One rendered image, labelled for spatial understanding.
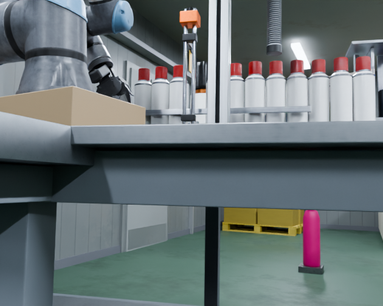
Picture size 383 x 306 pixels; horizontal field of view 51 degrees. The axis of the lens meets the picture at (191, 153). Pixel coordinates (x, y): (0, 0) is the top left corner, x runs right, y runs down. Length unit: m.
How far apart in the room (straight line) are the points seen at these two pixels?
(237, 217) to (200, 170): 6.32
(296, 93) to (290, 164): 0.62
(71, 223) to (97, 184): 3.48
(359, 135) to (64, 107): 0.44
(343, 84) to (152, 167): 0.68
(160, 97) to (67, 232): 2.96
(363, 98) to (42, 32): 0.72
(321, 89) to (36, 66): 0.65
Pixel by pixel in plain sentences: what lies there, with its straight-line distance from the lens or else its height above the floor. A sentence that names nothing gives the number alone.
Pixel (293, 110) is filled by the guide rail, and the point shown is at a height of 0.95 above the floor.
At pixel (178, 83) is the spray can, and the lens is 1.06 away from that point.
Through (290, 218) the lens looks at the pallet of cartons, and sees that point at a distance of 6.46.
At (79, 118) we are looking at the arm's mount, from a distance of 0.65.
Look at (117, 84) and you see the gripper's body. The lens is 1.13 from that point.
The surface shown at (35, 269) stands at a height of 0.67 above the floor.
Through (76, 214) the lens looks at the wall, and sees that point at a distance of 3.99.
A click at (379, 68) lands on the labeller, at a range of 1.24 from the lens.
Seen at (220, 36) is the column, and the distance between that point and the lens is 0.93.
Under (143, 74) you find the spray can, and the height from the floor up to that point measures 1.07.
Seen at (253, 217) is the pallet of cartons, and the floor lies 0.25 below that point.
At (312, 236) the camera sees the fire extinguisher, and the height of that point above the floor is 0.32.
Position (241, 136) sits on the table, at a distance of 0.38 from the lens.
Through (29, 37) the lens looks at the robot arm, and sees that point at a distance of 0.83.
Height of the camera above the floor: 0.77
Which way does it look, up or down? 4 degrees up
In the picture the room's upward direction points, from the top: 1 degrees clockwise
